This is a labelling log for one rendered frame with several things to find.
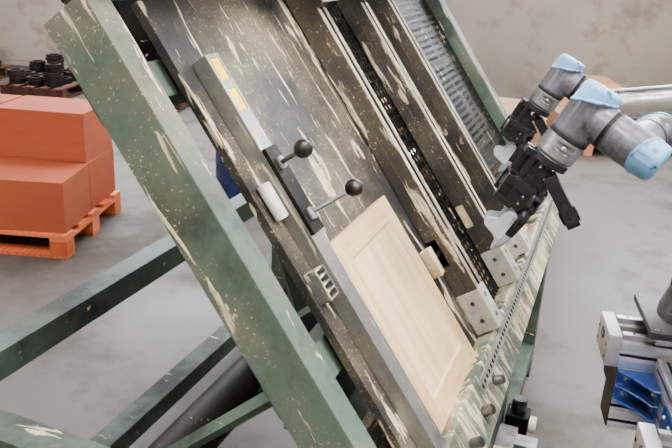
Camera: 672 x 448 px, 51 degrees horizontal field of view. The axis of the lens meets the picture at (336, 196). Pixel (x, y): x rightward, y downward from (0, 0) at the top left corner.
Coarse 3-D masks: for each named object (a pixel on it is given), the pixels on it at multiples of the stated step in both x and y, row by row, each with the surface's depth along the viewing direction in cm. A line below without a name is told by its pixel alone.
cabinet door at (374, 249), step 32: (352, 224) 165; (384, 224) 178; (352, 256) 158; (384, 256) 171; (416, 256) 185; (384, 288) 165; (416, 288) 178; (384, 320) 158; (416, 320) 170; (448, 320) 184; (416, 352) 164; (448, 352) 177; (416, 384) 157; (448, 384) 169; (448, 416) 162
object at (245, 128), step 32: (192, 64) 143; (224, 64) 146; (224, 96) 143; (256, 128) 145; (256, 160) 144; (288, 224) 146; (320, 256) 145; (352, 288) 148; (352, 320) 146; (384, 352) 148; (384, 384) 148; (416, 416) 147
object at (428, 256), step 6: (420, 252) 191; (426, 252) 189; (432, 252) 191; (426, 258) 190; (432, 258) 189; (426, 264) 190; (432, 264) 190; (438, 264) 190; (432, 270) 190; (438, 270) 190; (444, 270) 192; (432, 276) 191; (438, 276) 190
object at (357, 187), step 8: (352, 184) 144; (360, 184) 145; (344, 192) 146; (352, 192) 145; (360, 192) 145; (328, 200) 146; (336, 200) 146; (312, 208) 145; (320, 208) 145; (312, 216) 145
